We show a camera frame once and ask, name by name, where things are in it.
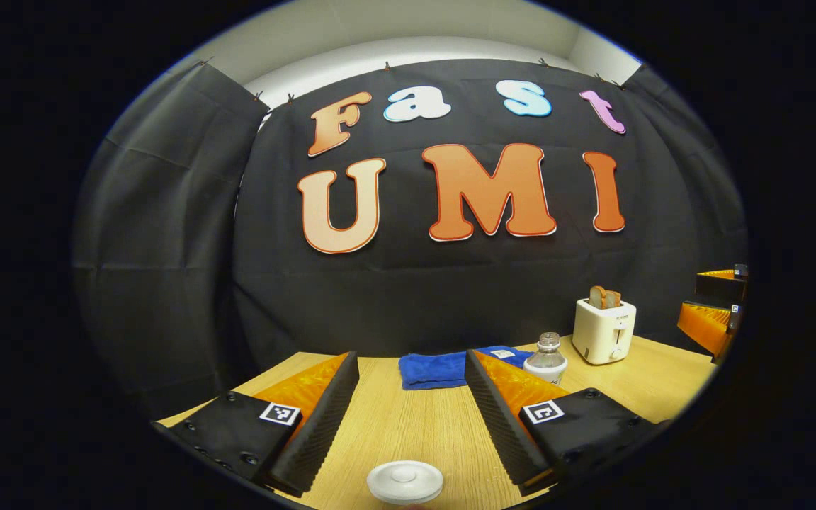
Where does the black backdrop cloth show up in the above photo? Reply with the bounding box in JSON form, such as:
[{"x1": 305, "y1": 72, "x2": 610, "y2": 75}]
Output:
[{"x1": 72, "y1": 60, "x2": 749, "y2": 419}]

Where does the blue towel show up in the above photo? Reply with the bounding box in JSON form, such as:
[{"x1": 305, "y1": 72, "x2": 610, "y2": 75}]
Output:
[{"x1": 399, "y1": 346, "x2": 533, "y2": 391}]

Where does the white teacup lid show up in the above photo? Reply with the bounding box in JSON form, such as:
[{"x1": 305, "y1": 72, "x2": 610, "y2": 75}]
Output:
[{"x1": 367, "y1": 460, "x2": 444, "y2": 505}]

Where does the clear water bottle green label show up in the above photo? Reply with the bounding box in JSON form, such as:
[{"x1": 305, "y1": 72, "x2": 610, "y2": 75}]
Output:
[{"x1": 523, "y1": 332, "x2": 569, "y2": 387}]

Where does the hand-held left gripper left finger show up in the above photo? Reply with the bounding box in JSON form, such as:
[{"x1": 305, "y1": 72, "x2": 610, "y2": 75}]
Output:
[{"x1": 167, "y1": 352, "x2": 361, "y2": 498}]

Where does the white toaster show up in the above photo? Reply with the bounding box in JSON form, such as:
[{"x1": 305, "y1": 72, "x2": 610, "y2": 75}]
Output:
[{"x1": 572, "y1": 297, "x2": 638, "y2": 366}]

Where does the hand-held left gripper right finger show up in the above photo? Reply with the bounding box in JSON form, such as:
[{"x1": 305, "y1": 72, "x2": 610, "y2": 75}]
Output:
[{"x1": 465, "y1": 349, "x2": 664, "y2": 497}]

